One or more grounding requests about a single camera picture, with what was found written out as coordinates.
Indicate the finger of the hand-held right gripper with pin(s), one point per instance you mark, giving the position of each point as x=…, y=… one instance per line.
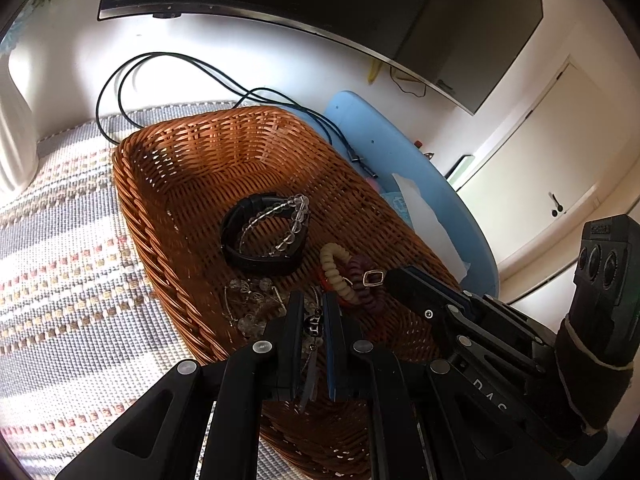
x=450, y=290
x=420, y=300

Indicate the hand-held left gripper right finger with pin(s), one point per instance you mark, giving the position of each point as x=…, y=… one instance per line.
x=331, y=330

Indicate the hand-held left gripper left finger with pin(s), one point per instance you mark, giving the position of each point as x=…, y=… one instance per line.
x=299, y=320

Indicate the black wrist band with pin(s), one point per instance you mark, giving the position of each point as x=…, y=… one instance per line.
x=250, y=262

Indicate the brown wicker basket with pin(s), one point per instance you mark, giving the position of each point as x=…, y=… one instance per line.
x=200, y=160

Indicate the white paper sheet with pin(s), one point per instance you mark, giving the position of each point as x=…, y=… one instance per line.
x=425, y=220

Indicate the light blue cloth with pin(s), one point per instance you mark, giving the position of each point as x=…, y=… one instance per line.
x=400, y=207

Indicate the white door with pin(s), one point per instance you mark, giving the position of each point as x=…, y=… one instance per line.
x=540, y=170

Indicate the light blue board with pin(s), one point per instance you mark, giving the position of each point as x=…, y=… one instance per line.
x=380, y=130

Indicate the woven striped mat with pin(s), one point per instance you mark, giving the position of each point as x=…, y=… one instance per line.
x=60, y=270

